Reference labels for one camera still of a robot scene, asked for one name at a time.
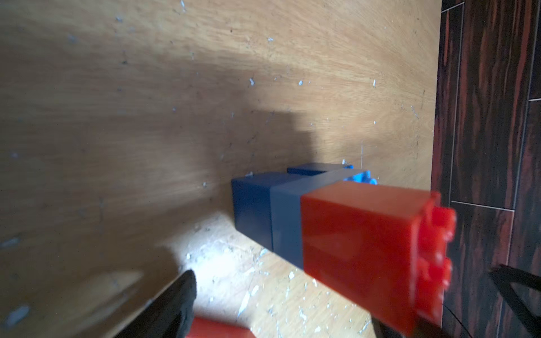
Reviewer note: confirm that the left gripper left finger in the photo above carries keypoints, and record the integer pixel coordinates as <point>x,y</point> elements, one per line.
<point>170,315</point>

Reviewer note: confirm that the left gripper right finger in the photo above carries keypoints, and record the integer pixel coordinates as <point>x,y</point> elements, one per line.
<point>503,277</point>

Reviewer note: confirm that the red 2x4 brick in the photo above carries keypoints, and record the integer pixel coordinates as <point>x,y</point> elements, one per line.
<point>205,328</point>

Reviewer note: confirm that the red 2x2 brick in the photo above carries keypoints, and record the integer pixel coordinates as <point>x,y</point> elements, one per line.
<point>382,247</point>

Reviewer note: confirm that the light blue 2x4 brick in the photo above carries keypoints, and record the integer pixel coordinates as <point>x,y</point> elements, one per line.
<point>286,209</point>

